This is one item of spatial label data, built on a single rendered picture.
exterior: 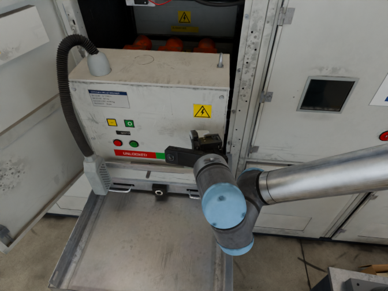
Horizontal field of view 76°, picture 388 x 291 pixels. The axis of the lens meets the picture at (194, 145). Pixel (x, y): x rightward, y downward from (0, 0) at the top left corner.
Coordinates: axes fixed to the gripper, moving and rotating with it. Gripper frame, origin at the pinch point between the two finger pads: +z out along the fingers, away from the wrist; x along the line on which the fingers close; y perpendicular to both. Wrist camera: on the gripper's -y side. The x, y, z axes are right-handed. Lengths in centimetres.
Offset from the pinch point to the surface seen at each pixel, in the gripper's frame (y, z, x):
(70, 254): -47, -8, -39
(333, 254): 98, 24, -120
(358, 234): 112, 24, -102
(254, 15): 24.8, 14.1, 32.8
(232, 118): 22.5, 26.2, -8.2
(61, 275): -49, -14, -41
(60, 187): -57, 23, -32
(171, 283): -12, -22, -45
